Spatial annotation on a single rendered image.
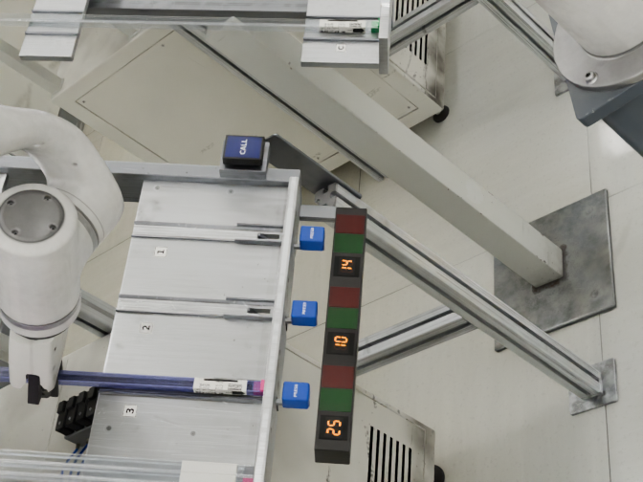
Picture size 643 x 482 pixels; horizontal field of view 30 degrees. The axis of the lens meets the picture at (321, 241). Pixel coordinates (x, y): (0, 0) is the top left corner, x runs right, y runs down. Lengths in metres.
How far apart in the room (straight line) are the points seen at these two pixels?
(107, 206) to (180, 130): 1.48
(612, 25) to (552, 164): 1.12
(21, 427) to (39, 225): 0.94
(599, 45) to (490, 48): 1.42
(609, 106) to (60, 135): 0.55
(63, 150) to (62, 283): 0.13
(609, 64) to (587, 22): 0.06
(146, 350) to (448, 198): 0.73
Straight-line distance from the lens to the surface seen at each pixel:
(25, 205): 1.15
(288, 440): 1.83
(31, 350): 1.27
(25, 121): 1.14
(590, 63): 1.30
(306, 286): 2.69
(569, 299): 2.13
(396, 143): 1.89
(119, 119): 2.69
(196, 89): 2.58
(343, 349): 1.41
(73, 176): 1.20
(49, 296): 1.19
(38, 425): 2.00
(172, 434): 1.36
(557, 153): 2.36
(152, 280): 1.47
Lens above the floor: 1.51
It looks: 34 degrees down
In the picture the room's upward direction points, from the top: 56 degrees counter-clockwise
